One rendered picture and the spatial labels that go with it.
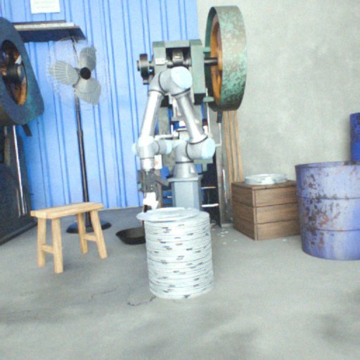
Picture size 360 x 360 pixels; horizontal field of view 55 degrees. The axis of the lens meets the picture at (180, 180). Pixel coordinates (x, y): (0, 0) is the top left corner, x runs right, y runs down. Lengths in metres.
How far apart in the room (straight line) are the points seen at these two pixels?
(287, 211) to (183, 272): 1.08
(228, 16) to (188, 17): 1.56
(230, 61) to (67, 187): 2.38
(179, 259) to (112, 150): 2.73
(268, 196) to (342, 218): 0.56
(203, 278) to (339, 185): 0.82
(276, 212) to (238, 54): 1.16
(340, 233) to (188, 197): 0.83
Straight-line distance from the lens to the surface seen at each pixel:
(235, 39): 2.71
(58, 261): 2.05
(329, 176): 1.87
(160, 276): 1.51
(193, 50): 2.93
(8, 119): 3.01
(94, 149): 4.10
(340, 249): 1.95
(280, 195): 2.34
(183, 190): 2.06
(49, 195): 4.21
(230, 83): 2.71
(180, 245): 1.44
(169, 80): 1.89
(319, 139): 4.54
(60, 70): 3.03
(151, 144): 1.68
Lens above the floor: 0.60
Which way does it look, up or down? 5 degrees down
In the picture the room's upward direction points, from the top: 4 degrees counter-clockwise
